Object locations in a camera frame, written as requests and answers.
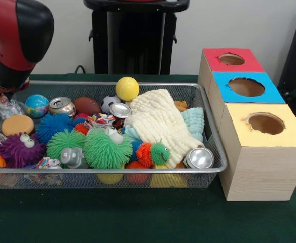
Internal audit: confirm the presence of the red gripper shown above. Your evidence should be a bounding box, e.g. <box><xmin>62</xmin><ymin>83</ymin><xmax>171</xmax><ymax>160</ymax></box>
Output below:
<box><xmin>0</xmin><ymin>78</ymin><xmax>31</xmax><ymax>97</ymax></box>

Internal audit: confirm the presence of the purple spiky ball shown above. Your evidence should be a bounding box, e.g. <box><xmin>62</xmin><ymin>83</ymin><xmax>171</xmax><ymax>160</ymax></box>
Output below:
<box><xmin>0</xmin><ymin>133</ymin><xmax>46</xmax><ymax>169</ymax></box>

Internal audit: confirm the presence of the brown toy football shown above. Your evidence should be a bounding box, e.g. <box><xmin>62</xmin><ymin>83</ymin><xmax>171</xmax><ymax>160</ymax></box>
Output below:
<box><xmin>73</xmin><ymin>97</ymin><xmax>102</xmax><ymax>116</ymax></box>

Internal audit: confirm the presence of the green spiky ball with eyes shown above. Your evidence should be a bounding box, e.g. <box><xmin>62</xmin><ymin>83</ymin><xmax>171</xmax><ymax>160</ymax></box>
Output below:
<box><xmin>84</xmin><ymin>127</ymin><xmax>134</xmax><ymax>170</ymax></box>

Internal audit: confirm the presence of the cream knitted cloth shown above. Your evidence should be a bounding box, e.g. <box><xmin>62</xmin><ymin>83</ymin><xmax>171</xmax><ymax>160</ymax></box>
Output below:
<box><xmin>124</xmin><ymin>89</ymin><xmax>205</xmax><ymax>169</ymax></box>

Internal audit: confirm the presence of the mint green cloth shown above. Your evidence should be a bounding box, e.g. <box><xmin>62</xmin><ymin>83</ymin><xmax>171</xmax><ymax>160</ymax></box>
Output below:
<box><xmin>121</xmin><ymin>107</ymin><xmax>206</xmax><ymax>145</ymax></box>

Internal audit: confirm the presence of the clear mesh bin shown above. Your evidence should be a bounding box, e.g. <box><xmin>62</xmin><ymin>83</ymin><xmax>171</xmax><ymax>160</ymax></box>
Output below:
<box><xmin>0</xmin><ymin>80</ymin><xmax>229</xmax><ymax>189</ymax></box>

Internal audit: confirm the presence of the wooden box with three holes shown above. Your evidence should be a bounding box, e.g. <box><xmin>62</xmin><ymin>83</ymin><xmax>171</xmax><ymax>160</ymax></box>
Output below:
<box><xmin>198</xmin><ymin>48</ymin><xmax>296</xmax><ymax>202</ymax></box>

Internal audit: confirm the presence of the small globe ball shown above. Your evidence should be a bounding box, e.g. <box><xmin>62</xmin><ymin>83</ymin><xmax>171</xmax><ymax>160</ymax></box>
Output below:
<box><xmin>25</xmin><ymin>94</ymin><xmax>50</xmax><ymax>119</ymax></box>

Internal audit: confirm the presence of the wooden toy burger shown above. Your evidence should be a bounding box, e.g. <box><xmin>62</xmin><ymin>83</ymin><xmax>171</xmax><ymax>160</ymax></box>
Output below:
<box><xmin>2</xmin><ymin>114</ymin><xmax>35</xmax><ymax>137</ymax></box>

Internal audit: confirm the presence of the blue spiky ball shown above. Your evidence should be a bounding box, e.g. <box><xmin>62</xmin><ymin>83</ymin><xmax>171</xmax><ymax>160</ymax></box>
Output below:
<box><xmin>35</xmin><ymin>113</ymin><xmax>76</xmax><ymax>143</ymax></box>

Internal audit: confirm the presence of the plain green spiky ball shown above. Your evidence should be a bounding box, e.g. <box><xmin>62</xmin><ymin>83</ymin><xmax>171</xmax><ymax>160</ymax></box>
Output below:
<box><xmin>46</xmin><ymin>129</ymin><xmax>87</xmax><ymax>161</ymax></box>

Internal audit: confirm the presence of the yellow ball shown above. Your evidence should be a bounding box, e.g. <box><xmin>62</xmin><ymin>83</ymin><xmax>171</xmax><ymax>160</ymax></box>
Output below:
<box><xmin>115</xmin><ymin>77</ymin><xmax>140</xmax><ymax>102</ymax></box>

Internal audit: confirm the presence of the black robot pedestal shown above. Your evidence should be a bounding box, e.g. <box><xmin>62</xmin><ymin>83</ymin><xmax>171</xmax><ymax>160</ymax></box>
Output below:
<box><xmin>84</xmin><ymin>0</ymin><xmax>190</xmax><ymax>75</ymax></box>

